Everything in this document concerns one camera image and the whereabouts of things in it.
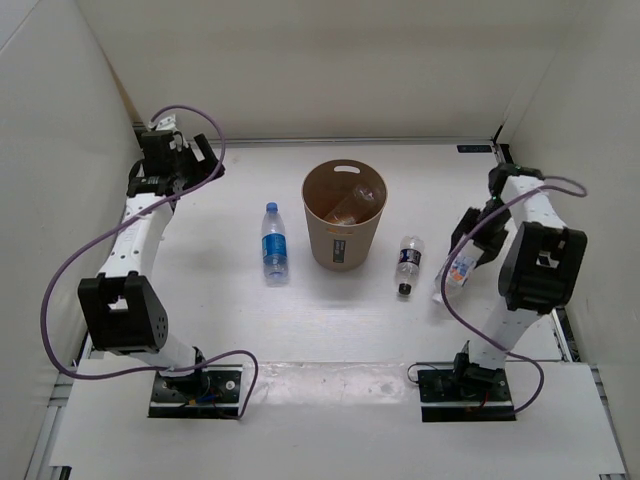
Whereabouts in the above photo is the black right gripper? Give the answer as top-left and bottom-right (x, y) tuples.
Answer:
(451, 198), (513, 269)

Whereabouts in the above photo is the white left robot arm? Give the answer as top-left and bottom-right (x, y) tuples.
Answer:
(78, 129), (224, 400)

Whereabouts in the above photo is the clear bottle blue cap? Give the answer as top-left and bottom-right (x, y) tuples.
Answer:
(261, 202), (289, 285)

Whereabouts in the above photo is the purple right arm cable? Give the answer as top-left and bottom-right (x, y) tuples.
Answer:
(440, 174), (587, 414)

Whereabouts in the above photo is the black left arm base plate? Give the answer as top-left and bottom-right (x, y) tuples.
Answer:
(148, 364), (243, 420)

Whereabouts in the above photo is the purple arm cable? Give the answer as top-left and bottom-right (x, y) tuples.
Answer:
(440, 174), (587, 414)
(39, 104), (260, 420)

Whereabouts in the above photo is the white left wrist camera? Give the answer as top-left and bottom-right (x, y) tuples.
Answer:
(147, 112), (179, 132)

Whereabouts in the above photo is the clear unlabelled plastic bottle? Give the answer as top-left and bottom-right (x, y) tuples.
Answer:
(324, 184), (376, 225)

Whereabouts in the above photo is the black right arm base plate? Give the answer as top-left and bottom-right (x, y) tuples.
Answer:
(407, 362), (516, 423)

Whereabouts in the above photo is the beige round waste bin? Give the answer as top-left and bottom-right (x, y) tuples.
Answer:
(302, 159), (387, 272)

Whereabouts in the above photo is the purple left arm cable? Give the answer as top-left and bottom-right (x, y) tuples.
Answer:
(39, 104), (260, 420)

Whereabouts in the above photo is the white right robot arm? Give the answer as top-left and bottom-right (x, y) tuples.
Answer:
(444, 163), (587, 400)

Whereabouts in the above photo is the clear bottle blue orange label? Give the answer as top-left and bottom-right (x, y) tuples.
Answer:
(432, 242), (482, 304)

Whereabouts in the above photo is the clear bottle black label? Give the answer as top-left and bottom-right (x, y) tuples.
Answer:
(395, 236), (425, 297)

